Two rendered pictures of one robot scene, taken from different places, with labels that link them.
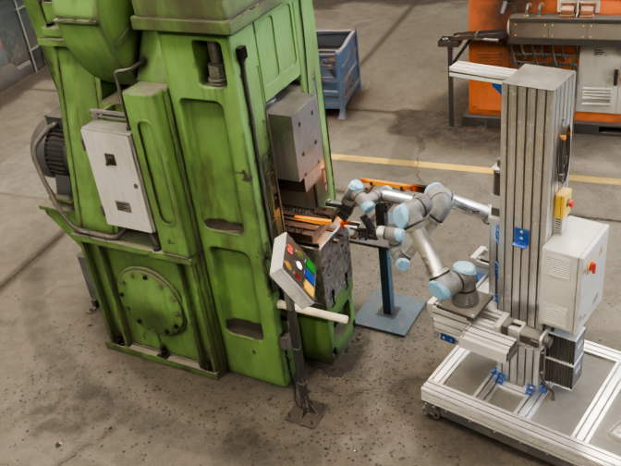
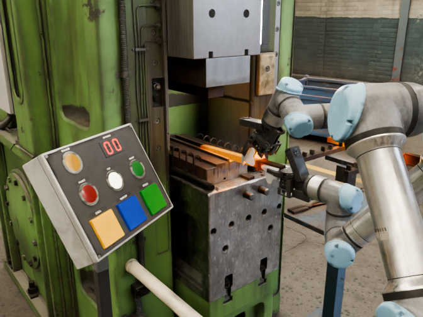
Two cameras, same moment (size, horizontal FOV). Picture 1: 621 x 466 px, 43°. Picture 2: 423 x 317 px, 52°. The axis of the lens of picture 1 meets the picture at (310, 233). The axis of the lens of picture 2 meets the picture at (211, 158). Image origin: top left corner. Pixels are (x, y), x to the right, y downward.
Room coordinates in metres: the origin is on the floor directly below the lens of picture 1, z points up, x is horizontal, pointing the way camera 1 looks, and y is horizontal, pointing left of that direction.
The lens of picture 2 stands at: (2.58, -0.51, 1.50)
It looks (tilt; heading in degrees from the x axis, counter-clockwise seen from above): 18 degrees down; 20
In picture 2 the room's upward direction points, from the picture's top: straight up
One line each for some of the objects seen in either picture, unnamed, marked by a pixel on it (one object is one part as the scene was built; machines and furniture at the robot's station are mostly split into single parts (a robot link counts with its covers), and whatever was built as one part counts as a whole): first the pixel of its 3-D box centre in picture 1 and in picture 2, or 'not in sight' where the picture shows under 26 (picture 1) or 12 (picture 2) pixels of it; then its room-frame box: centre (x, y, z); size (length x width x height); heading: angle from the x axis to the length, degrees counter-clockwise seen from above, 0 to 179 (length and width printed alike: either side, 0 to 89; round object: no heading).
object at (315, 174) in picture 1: (281, 172); (192, 65); (4.13, 0.12, 1.32); 0.42 x 0.20 x 0.10; 59
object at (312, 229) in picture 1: (289, 224); (193, 156); (4.13, 0.12, 0.96); 0.42 x 0.20 x 0.09; 59
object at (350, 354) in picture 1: (341, 352); not in sight; (3.99, -0.10, 0.01); 0.58 x 0.39 x 0.01; 149
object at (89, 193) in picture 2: not in sight; (89, 194); (3.39, 0.09, 1.09); 0.05 x 0.03 x 0.04; 149
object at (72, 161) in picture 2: not in sight; (72, 162); (3.40, 0.14, 1.16); 0.05 x 0.03 x 0.04; 149
